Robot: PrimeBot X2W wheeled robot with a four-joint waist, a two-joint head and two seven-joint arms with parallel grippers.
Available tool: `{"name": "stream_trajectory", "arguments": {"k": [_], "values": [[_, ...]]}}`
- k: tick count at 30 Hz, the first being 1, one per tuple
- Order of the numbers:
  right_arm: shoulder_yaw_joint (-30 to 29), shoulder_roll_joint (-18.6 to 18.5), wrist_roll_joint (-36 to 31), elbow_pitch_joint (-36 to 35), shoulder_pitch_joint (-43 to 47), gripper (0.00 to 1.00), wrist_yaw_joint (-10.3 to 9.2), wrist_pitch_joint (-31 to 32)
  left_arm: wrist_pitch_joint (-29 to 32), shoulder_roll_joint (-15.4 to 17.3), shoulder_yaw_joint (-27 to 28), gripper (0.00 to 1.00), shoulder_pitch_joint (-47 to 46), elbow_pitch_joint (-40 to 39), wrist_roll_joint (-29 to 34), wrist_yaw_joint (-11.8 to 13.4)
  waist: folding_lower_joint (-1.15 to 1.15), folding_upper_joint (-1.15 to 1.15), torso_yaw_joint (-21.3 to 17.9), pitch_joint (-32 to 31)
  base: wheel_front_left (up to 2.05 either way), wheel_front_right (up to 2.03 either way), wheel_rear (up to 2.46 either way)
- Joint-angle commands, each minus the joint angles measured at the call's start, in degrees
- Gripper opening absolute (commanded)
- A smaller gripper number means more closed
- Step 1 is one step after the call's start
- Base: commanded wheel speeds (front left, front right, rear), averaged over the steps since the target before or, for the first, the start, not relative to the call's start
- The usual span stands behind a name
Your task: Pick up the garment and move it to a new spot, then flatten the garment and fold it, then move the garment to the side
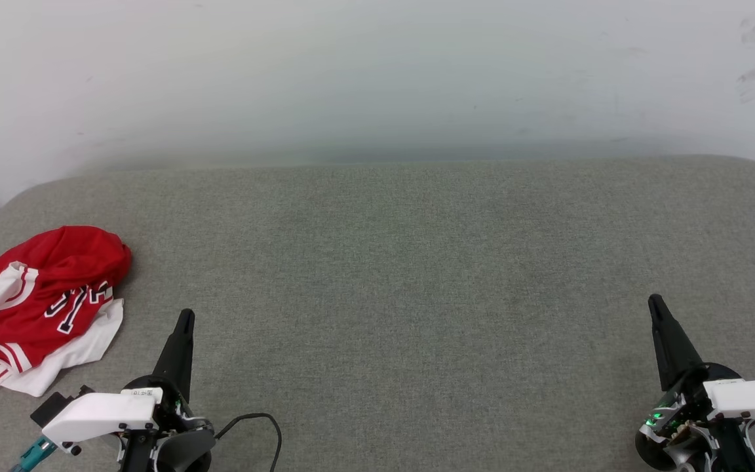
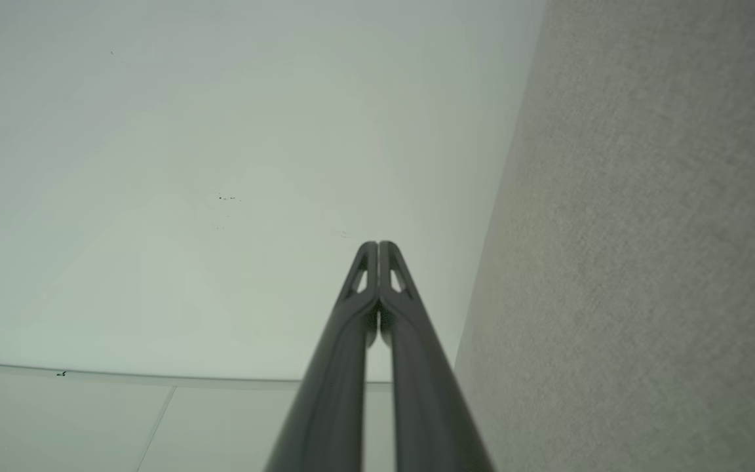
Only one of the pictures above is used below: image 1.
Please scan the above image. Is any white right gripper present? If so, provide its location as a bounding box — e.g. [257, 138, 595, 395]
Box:
[635, 293, 755, 471]

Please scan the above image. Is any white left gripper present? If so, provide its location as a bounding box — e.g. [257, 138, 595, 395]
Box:
[42, 309, 218, 472]

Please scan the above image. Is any red and white basketball jersey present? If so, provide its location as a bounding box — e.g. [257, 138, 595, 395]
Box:
[0, 226, 133, 398]

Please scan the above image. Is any grey fabric sofa cushion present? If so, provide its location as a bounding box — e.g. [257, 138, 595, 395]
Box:
[0, 155, 755, 472]

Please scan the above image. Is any teal cable plug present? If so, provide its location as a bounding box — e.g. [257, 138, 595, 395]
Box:
[9, 438, 58, 472]

